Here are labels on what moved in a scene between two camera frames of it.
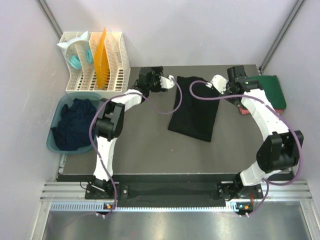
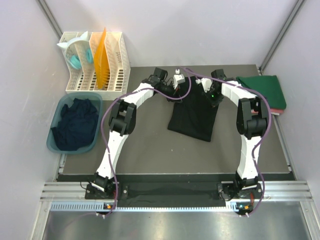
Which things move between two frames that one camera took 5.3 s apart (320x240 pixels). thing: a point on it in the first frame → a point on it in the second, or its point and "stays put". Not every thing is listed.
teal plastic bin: [73, 121] stays put
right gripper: [235, 103] → [212, 103]
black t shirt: [195, 118] stays put
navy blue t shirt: [75, 125] stays put
